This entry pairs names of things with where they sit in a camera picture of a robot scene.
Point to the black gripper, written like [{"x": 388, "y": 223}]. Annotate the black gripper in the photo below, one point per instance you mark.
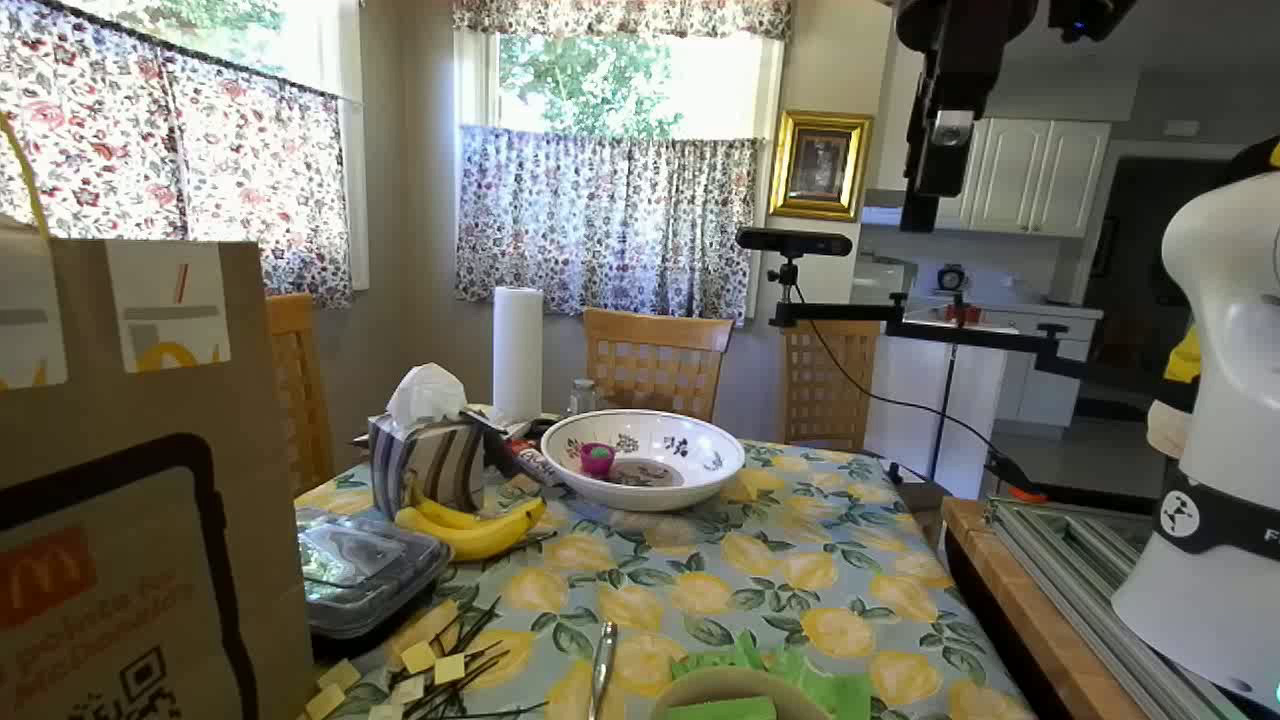
[{"x": 964, "y": 47}]

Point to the white floral bowl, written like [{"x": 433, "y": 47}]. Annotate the white floral bowl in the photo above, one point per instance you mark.
[{"x": 692, "y": 484}]

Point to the small grey packet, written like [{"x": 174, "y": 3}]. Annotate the small grey packet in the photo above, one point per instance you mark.
[{"x": 646, "y": 469}]

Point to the gold framed picture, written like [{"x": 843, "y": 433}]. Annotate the gold framed picture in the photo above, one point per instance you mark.
[{"x": 820, "y": 164}]

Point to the white base cabinet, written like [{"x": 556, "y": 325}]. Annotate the white base cabinet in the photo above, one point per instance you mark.
[{"x": 981, "y": 403}]

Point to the white framed window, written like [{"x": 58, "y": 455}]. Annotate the white framed window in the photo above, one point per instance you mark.
[{"x": 624, "y": 87}]

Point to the floral cafe curtain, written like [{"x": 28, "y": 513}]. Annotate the floral cafe curtain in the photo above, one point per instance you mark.
[{"x": 601, "y": 223}]

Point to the floral curtain valance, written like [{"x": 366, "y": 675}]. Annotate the floral curtain valance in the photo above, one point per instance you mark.
[{"x": 612, "y": 17}]

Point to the small glass shaker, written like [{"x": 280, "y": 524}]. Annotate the small glass shaker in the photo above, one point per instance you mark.
[{"x": 581, "y": 398}]

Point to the lemon print tablecloth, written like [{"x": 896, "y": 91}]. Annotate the lemon print tablecloth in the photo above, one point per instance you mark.
[{"x": 747, "y": 563}]

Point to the wooden board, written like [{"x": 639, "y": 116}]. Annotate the wooden board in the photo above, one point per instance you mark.
[{"x": 1024, "y": 601}]

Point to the small pink item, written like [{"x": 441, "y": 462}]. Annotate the small pink item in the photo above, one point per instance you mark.
[{"x": 596, "y": 462}]

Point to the white paper towel roll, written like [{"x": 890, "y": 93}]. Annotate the white paper towel roll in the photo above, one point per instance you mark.
[{"x": 516, "y": 354}]

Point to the black red marker pen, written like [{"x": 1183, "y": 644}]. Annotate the black red marker pen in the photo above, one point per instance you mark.
[{"x": 540, "y": 469}]

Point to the white tissue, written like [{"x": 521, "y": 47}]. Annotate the white tissue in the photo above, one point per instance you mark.
[{"x": 425, "y": 394}]

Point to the large yellow banana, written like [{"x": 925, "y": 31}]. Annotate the large yellow banana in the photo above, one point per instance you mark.
[{"x": 485, "y": 539}]

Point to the striped tissue box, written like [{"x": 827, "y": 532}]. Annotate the striped tissue box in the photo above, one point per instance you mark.
[{"x": 433, "y": 467}]

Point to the metal spoon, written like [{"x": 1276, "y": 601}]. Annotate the metal spoon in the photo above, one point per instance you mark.
[{"x": 601, "y": 660}]

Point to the small yellow banana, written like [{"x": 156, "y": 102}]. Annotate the small yellow banana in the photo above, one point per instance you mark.
[{"x": 445, "y": 513}]

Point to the small yellow square block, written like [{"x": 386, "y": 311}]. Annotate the small yellow square block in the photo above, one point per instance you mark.
[
  {"x": 404, "y": 690},
  {"x": 339, "y": 675},
  {"x": 419, "y": 657},
  {"x": 449, "y": 671},
  {"x": 324, "y": 701}
]

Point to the black plastic food container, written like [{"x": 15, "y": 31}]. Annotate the black plastic food container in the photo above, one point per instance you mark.
[{"x": 361, "y": 573}]

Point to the brown McDonald's paper bag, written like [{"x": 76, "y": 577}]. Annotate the brown McDonald's paper bag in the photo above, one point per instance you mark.
[{"x": 252, "y": 443}]

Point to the wide floral curtain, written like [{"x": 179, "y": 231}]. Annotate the wide floral curtain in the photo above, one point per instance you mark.
[{"x": 174, "y": 146}]

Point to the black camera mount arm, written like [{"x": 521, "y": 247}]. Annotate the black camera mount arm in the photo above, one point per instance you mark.
[{"x": 934, "y": 330}]

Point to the black stereo camera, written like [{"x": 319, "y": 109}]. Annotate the black stereo camera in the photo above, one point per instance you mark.
[{"x": 794, "y": 240}]

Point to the aluminium rail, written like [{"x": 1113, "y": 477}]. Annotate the aluminium rail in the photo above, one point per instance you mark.
[{"x": 1104, "y": 601}]

